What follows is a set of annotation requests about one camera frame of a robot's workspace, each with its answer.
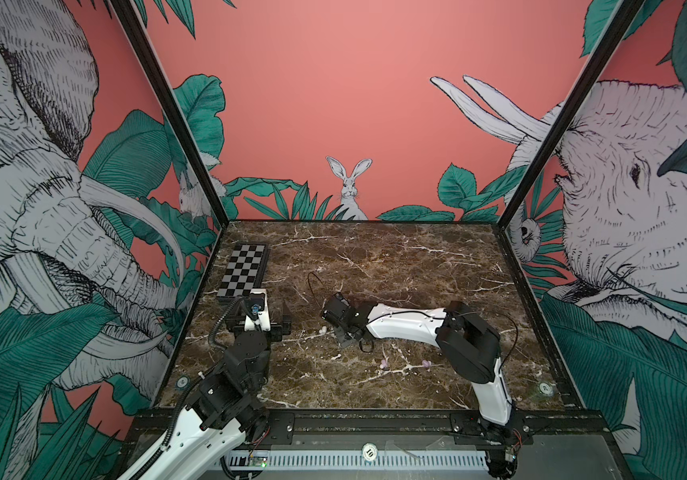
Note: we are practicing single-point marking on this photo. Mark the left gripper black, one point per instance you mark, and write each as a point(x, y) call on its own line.
point(230, 322)

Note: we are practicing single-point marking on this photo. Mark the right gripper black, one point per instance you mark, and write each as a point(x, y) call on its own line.
point(343, 342)

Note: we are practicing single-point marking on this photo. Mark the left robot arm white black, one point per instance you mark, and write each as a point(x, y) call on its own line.
point(220, 410)

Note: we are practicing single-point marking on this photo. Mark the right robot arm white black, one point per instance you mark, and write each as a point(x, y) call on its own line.
point(470, 344)

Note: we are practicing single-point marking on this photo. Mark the black white checkerboard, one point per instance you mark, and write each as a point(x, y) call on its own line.
point(245, 270)

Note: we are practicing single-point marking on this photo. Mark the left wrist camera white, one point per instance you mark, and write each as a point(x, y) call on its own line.
point(257, 315)

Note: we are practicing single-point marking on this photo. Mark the white slotted cable duct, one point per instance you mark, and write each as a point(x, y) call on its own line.
point(309, 460)

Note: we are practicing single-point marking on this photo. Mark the black front rail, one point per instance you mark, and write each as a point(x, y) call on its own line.
point(465, 427)

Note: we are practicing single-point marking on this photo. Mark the black frame post left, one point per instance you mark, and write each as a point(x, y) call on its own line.
point(128, 16)

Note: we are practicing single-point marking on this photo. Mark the black frame post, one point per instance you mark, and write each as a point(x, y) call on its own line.
point(623, 15)
point(128, 16)

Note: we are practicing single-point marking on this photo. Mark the black frame post right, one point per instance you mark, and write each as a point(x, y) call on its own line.
point(623, 15)

